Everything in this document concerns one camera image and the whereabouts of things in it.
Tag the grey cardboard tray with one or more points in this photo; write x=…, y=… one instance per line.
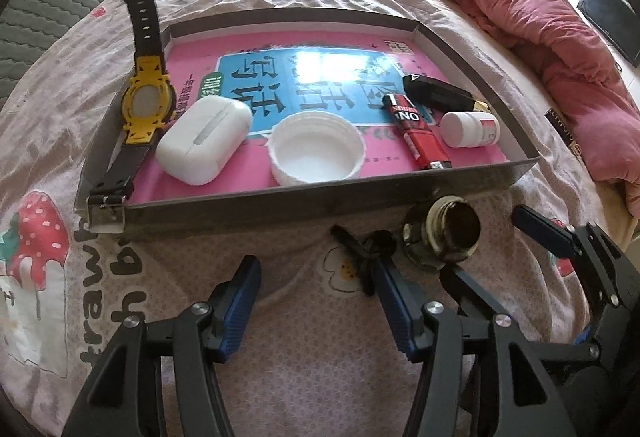
x=300, y=204

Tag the white earbud case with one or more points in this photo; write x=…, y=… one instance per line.
x=200, y=137

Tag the pink and blue book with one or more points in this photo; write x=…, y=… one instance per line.
x=200, y=47

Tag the black flat screen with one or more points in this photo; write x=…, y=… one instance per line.
x=607, y=19

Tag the black lipstick tube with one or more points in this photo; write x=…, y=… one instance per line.
x=440, y=92

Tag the small glass jar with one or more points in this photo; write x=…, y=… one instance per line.
x=440, y=232

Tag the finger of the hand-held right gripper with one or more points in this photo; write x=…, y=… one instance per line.
x=542, y=227
x=465, y=289

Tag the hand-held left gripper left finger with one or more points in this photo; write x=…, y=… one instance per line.
x=240, y=302

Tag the small white bottle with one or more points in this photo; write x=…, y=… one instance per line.
x=470, y=129

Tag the red and black lighter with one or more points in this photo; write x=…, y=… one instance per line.
x=415, y=132

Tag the small black plastic piece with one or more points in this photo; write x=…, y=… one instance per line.
x=362, y=252

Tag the yellow and black wristwatch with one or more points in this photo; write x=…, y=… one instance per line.
x=145, y=102

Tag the pink blanket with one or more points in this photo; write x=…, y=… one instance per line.
x=525, y=2

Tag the white plastic lid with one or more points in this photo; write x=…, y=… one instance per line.
x=317, y=162

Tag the black labelled tube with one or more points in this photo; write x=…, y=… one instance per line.
x=562, y=129

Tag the printed pink bedsheet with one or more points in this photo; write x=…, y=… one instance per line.
x=300, y=367

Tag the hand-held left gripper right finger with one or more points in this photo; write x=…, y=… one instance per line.
x=395, y=312

